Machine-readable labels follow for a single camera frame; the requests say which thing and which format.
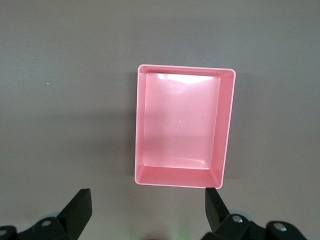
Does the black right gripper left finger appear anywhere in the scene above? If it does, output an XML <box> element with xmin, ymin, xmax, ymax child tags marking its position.
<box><xmin>0</xmin><ymin>188</ymin><xmax>93</xmax><ymax>240</ymax></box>

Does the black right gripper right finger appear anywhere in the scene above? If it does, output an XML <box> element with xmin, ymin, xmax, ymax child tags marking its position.
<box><xmin>203</xmin><ymin>187</ymin><xmax>307</xmax><ymax>240</ymax></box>

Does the pink plastic box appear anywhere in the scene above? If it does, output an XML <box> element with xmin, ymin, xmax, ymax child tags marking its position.
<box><xmin>134</xmin><ymin>64</ymin><xmax>237</xmax><ymax>189</ymax></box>

